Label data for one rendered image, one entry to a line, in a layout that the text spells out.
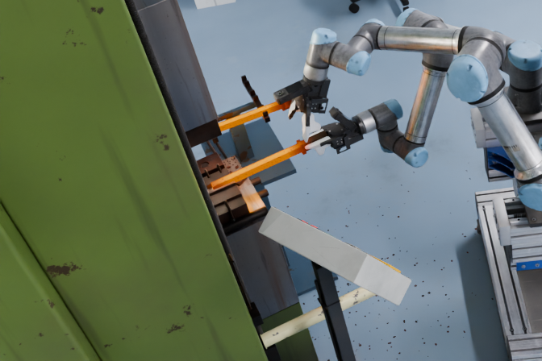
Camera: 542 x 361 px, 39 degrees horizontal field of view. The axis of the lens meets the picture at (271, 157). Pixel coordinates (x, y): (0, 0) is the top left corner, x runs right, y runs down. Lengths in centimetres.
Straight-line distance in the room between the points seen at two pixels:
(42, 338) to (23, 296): 15
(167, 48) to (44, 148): 45
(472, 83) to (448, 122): 207
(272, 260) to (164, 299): 57
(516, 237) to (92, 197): 136
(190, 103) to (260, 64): 286
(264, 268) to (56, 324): 88
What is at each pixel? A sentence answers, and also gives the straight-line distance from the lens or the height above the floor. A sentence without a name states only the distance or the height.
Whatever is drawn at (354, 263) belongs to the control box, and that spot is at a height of 118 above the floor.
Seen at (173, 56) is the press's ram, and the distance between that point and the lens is 204.
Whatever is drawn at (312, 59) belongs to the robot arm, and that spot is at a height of 135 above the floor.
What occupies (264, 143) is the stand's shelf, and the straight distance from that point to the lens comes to 312.
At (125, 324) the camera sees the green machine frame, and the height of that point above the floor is 104.
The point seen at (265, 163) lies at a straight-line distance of 253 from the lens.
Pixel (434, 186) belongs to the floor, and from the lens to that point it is 379.
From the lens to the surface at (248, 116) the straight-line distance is 283.
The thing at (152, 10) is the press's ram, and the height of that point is 175.
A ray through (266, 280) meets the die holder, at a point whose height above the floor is 65.
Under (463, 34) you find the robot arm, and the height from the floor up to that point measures 140.
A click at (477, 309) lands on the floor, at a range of 328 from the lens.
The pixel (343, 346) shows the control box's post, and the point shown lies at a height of 73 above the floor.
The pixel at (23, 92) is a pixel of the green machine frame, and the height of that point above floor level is 181.
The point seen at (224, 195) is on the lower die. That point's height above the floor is 99.
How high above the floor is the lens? 259
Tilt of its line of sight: 39 degrees down
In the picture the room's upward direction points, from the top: 17 degrees counter-clockwise
